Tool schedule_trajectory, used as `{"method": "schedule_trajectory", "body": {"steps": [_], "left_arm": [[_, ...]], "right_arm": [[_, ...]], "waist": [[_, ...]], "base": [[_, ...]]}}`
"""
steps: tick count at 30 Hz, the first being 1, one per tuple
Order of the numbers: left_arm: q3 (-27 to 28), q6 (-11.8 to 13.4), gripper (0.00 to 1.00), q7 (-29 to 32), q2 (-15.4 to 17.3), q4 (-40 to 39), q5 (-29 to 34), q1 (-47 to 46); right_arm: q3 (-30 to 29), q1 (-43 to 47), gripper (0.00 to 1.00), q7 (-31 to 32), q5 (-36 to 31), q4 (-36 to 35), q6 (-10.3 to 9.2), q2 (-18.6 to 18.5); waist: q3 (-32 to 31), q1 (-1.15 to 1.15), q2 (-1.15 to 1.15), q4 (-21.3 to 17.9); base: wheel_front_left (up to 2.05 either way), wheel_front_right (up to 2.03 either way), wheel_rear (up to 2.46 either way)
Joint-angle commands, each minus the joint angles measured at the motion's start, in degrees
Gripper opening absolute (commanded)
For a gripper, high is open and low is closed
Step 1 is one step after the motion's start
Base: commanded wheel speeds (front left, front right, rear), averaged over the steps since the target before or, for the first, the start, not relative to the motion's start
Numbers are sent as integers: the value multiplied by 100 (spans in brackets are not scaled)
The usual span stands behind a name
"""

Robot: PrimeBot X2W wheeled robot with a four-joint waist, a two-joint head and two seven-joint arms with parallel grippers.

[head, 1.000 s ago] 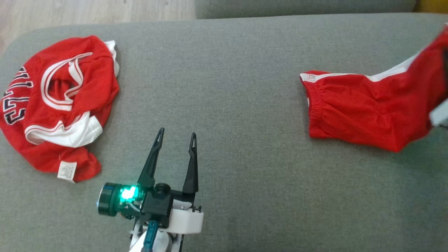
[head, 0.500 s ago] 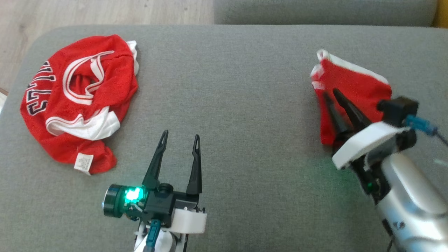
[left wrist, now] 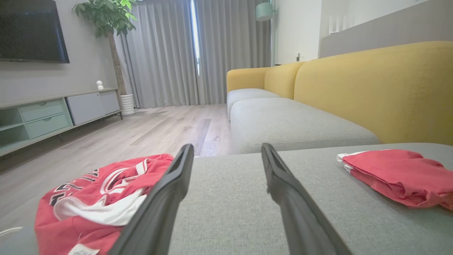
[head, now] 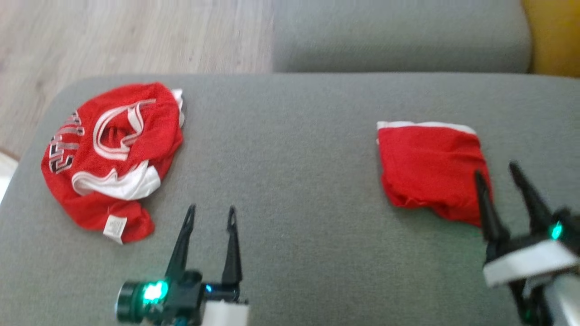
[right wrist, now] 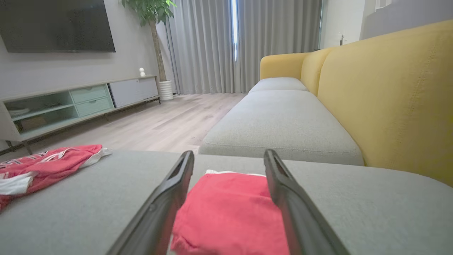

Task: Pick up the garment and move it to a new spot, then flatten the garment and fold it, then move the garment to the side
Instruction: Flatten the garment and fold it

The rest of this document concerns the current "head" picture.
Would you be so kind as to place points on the black right gripper body white band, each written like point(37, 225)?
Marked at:
point(530, 258)

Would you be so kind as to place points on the red shorts white band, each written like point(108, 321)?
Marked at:
point(430, 167)

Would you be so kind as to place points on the yellow sofa back cushion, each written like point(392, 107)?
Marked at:
point(555, 36)

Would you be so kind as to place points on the black left gripper body white band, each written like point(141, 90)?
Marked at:
point(186, 299)

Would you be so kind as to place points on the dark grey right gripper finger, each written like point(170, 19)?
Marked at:
point(532, 203)
point(491, 217)

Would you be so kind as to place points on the red basketball jersey white trim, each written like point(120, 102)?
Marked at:
point(90, 158)

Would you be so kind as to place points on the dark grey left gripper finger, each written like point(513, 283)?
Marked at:
point(181, 253)
point(232, 258)

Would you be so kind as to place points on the grey sofa seat cushion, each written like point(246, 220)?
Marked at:
point(398, 36)

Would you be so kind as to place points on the large grey fabric sofa ottoman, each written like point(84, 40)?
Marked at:
point(290, 181)

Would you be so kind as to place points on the white rug with brown edge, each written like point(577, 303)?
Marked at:
point(5, 176)

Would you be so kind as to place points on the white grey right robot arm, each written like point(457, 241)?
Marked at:
point(562, 301)

